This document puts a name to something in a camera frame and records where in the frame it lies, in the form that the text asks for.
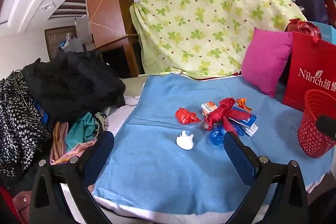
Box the small red plastic bag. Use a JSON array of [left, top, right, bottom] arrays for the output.
[[175, 108, 201, 125]]

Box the black white dotted garment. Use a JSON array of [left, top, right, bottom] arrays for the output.
[[0, 70, 51, 182]]

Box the white tissue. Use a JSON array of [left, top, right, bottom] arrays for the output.
[[176, 130, 195, 150]]

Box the red plastic mesh basket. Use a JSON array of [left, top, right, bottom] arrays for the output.
[[297, 89, 336, 159]]

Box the red paper shopping bag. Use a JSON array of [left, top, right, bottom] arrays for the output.
[[282, 31, 336, 111]]

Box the pink striped cloth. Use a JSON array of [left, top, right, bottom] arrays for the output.
[[50, 122, 97, 165]]

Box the teal cloth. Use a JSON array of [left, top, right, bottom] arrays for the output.
[[66, 112, 101, 152]]

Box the light blue towel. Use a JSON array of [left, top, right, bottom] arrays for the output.
[[93, 72, 334, 215]]

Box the orange wrapper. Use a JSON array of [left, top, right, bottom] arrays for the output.
[[236, 98, 252, 112]]

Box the light blue cardboard box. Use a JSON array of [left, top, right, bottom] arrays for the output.
[[311, 21, 336, 45]]

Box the black garment pile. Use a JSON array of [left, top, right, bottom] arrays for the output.
[[22, 51, 126, 122]]

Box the blue white medicine box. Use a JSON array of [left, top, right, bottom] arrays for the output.
[[228, 106, 258, 126]]

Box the large red plastic bag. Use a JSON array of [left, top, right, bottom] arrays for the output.
[[286, 18, 322, 39]]

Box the white purple-edged medicine box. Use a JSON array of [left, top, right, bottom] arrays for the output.
[[240, 123, 259, 137]]

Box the blue plastic bag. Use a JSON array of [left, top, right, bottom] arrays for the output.
[[209, 122, 244, 146]]

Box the green clover print quilt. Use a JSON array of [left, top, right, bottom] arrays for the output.
[[130, 0, 307, 80]]

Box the brown lattice door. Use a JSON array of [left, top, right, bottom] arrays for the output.
[[45, 26, 78, 60]]

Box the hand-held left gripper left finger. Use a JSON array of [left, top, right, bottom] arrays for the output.
[[29, 131, 114, 224]]

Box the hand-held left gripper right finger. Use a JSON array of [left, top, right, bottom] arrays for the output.
[[223, 132, 307, 224]]

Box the pink pillow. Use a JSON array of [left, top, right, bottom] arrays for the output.
[[241, 28, 293, 98]]

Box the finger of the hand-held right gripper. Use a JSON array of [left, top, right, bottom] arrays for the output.
[[316, 115, 336, 140]]

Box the orange white medicine box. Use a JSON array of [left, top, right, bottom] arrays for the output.
[[201, 101, 218, 118]]

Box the brown leather bag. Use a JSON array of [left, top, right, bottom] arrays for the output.
[[12, 190, 33, 224]]

